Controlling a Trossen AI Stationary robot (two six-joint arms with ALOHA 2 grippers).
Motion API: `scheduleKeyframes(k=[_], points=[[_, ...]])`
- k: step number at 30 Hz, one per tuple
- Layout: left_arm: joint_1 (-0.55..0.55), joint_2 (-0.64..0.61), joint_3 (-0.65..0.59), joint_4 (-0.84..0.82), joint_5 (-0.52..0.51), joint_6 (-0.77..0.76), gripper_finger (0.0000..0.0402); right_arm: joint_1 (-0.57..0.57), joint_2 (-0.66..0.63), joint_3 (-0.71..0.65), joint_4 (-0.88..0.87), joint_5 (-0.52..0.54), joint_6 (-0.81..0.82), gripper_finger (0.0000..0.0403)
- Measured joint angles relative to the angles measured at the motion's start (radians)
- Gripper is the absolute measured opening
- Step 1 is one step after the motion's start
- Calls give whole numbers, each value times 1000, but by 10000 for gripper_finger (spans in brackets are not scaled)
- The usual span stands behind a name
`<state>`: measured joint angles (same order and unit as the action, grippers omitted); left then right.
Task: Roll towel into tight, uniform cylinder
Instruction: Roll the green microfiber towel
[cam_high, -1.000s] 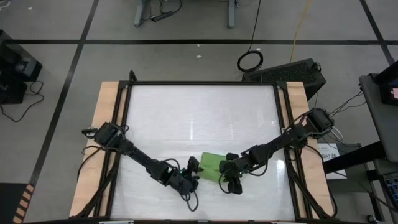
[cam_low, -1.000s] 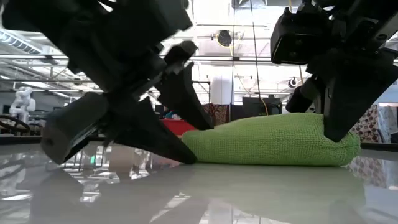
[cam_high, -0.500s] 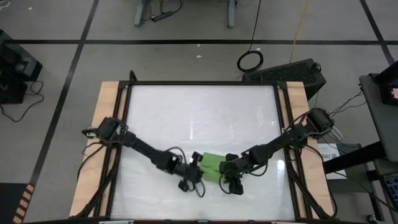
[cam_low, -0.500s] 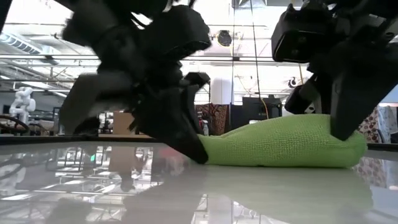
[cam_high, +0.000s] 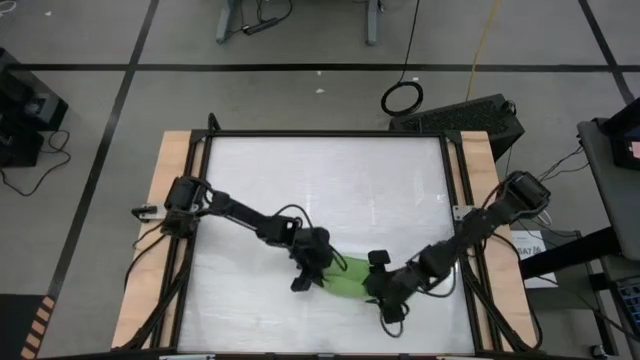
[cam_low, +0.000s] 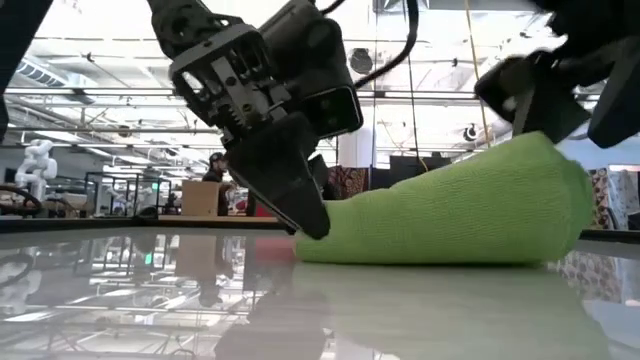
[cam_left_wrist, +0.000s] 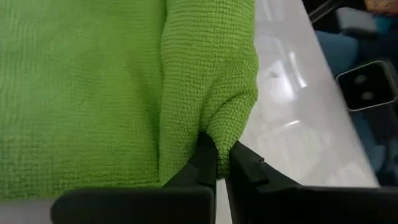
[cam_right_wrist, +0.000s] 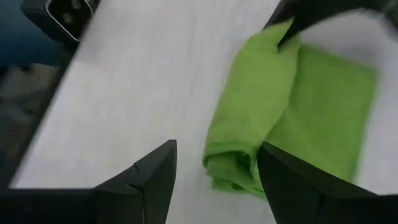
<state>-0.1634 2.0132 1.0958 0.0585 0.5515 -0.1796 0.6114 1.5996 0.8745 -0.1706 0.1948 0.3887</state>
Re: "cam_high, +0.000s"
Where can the green microfibre towel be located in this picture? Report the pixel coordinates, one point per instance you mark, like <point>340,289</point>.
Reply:
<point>350,282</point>

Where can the black monitor with pink screen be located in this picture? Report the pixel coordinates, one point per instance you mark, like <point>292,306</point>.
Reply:
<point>620,130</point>

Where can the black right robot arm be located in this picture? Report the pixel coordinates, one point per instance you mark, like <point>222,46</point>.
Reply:
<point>480,225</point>

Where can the black perforated computer case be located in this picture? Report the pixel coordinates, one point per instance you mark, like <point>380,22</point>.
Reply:
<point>465,117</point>

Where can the grey desk leg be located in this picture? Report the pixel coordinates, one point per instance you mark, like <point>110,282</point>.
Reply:
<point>371,25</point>
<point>226,25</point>

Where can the white printed paper sheet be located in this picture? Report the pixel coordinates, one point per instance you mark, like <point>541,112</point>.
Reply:
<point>537,265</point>

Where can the grey side desk top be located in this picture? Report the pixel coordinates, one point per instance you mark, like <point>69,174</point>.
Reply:
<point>615,200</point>

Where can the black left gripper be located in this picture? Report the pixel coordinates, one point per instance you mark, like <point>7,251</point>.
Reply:
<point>312,250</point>

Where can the black aluminium table frame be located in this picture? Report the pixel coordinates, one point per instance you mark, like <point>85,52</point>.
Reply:
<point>325,133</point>

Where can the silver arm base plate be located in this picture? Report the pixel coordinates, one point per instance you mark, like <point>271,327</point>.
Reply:
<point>461,212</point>
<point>147,212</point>

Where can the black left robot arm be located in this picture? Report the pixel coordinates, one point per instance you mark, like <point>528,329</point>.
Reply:
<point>240,212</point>

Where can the black power strip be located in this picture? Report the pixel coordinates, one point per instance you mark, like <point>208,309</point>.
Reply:
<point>260,26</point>

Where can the black equipment stack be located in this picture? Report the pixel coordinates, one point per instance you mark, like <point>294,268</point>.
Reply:
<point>20,125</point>

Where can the light wooden table board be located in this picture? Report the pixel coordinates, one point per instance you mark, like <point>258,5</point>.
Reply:
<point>167,155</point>
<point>480,155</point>

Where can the black desk support beam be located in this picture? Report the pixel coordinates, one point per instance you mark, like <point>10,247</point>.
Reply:
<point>570,255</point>

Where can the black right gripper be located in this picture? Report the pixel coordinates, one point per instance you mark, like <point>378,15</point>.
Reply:
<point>395,287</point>

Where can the blue-keyed black keyboard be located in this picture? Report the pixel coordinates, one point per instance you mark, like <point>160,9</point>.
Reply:
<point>631,300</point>

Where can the black orange striped floor mat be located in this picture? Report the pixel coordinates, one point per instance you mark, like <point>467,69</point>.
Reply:
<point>15,325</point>

